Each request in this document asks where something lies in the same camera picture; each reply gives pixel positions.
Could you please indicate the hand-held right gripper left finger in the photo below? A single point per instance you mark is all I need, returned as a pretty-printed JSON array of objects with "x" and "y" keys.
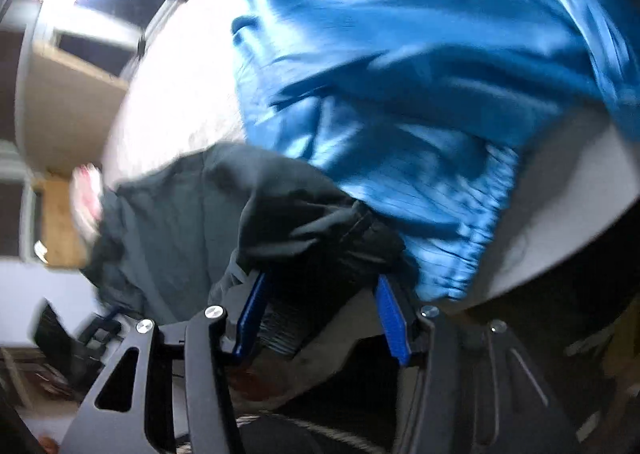
[{"x": 250, "y": 319}]

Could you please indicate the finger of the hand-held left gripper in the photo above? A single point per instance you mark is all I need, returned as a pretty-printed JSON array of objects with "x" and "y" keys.
[{"x": 102, "y": 331}]

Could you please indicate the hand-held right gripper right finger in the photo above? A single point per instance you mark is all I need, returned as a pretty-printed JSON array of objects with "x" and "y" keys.
[{"x": 392, "y": 324}]

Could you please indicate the dark grey pants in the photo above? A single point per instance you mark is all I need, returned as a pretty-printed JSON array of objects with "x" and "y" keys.
[{"x": 200, "y": 214}]

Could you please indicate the wooden bedside cabinet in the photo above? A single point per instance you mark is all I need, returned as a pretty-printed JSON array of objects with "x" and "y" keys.
[{"x": 60, "y": 224}]

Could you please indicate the pink white folded cloth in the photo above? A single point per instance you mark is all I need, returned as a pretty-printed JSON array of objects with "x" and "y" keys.
[{"x": 87, "y": 204}]

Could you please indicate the light wooden wardrobe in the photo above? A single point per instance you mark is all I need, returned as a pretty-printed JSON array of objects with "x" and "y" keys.
[{"x": 65, "y": 108}]

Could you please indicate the shiny blue garment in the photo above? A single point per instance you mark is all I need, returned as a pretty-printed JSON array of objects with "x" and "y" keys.
[{"x": 400, "y": 83}]

